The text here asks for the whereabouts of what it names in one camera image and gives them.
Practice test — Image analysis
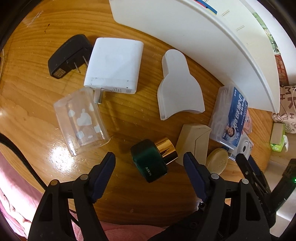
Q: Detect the round gold compact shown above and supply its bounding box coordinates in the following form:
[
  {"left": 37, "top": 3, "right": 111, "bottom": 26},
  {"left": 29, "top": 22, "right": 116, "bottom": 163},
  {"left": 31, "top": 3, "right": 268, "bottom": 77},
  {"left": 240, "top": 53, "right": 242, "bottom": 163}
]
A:
[{"left": 206, "top": 148, "right": 228, "bottom": 175}]

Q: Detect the beige envelope-shaped case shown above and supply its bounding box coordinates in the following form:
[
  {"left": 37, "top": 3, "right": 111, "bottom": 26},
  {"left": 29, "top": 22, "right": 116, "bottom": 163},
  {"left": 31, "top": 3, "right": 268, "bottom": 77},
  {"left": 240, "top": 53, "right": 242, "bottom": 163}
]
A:
[{"left": 175, "top": 123, "right": 211, "bottom": 166}]

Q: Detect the green gold perfume bottle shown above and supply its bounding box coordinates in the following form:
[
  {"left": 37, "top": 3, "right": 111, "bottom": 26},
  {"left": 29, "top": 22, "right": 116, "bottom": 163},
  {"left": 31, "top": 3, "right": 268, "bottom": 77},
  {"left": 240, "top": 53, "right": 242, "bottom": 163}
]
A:
[{"left": 130, "top": 137, "right": 178, "bottom": 183}]

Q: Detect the blue floss pick box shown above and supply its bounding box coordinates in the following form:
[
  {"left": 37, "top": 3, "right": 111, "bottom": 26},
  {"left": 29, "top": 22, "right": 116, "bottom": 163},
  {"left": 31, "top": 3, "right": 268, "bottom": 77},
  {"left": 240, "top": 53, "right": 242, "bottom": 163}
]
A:
[{"left": 209, "top": 84, "right": 248, "bottom": 150}]

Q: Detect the white plastic scoop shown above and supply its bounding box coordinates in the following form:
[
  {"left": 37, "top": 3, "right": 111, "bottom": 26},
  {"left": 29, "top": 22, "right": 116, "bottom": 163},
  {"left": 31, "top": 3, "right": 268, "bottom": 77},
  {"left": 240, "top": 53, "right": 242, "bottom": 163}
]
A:
[{"left": 157, "top": 49, "right": 205, "bottom": 121}]

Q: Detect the white power adapter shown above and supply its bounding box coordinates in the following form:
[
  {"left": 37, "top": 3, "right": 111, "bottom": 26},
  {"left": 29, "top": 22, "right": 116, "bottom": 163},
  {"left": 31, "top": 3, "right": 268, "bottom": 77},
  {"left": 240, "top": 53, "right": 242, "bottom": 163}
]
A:
[{"left": 84, "top": 37, "right": 144, "bottom": 103}]

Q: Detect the black plug charger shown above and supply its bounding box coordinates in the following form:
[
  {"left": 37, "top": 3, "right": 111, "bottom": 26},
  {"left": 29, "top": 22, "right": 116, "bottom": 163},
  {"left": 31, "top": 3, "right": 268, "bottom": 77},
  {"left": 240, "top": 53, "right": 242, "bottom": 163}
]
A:
[{"left": 48, "top": 34, "right": 93, "bottom": 79}]

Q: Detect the pink correction tape dispenser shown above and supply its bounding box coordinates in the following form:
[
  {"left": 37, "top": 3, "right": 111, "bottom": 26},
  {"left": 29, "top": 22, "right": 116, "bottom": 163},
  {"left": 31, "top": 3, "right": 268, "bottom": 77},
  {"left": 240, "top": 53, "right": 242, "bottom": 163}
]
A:
[{"left": 243, "top": 110, "right": 252, "bottom": 134}]

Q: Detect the multicolour puzzle cube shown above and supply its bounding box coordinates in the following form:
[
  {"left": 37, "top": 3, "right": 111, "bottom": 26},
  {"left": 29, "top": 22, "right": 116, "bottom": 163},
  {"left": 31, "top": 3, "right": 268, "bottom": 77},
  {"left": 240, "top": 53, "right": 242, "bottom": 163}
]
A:
[{"left": 195, "top": 0, "right": 217, "bottom": 15}]

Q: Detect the green tissue pack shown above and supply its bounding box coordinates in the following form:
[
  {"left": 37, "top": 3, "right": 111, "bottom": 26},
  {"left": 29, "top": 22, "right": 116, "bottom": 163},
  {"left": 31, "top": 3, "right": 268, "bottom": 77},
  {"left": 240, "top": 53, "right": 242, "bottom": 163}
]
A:
[{"left": 270, "top": 123, "right": 288, "bottom": 152}]

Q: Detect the beige printed tote bag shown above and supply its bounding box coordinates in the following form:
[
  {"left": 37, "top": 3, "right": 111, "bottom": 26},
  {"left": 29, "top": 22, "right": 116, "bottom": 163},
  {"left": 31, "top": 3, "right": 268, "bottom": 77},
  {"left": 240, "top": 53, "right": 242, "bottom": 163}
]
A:
[{"left": 272, "top": 85, "right": 296, "bottom": 134}]

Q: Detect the brown cartoon cardboard sheet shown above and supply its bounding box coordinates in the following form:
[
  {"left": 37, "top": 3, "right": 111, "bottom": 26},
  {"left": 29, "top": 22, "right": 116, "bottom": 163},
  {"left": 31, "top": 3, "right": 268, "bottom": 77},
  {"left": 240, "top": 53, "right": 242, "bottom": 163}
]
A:
[{"left": 274, "top": 54, "right": 289, "bottom": 86}]

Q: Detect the white plastic storage bin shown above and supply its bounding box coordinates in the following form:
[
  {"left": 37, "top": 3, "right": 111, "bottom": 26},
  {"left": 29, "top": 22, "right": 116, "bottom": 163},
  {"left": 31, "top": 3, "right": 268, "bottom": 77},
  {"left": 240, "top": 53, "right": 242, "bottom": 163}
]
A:
[{"left": 108, "top": 0, "right": 281, "bottom": 114}]

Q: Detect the green leaf poster sheet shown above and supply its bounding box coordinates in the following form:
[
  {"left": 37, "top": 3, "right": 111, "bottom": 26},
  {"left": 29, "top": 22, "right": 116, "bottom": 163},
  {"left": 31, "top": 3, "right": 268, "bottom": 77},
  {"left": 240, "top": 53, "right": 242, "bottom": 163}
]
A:
[{"left": 252, "top": 12, "right": 280, "bottom": 55}]

